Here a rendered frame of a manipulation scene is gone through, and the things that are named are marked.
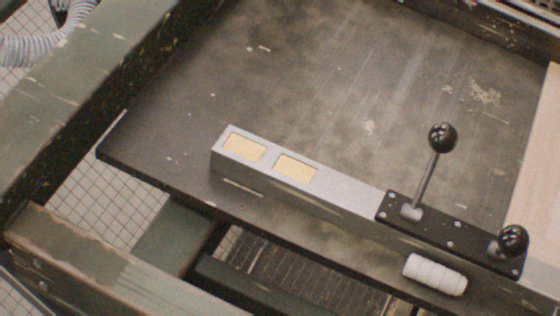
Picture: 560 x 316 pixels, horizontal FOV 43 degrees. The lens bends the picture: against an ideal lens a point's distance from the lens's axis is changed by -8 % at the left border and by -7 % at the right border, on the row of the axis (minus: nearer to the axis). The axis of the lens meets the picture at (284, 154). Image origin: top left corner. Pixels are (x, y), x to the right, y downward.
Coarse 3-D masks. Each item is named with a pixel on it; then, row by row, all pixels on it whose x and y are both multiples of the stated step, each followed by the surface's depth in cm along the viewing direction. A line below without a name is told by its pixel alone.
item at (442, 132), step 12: (432, 132) 88; (444, 132) 87; (456, 132) 88; (432, 144) 88; (444, 144) 87; (456, 144) 88; (432, 156) 90; (432, 168) 90; (420, 180) 91; (420, 192) 91; (408, 204) 92; (408, 216) 91; (420, 216) 91
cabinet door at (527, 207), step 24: (552, 72) 120; (552, 96) 116; (552, 120) 112; (528, 144) 108; (552, 144) 108; (528, 168) 105; (552, 168) 105; (528, 192) 102; (552, 192) 102; (528, 216) 99; (552, 216) 100; (552, 240) 97; (552, 264) 94
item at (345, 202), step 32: (224, 160) 97; (288, 192) 96; (320, 192) 94; (352, 192) 95; (384, 192) 95; (352, 224) 95; (448, 256) 91; (480, 288) 92; (512, 288) 90; (544, 288) 89
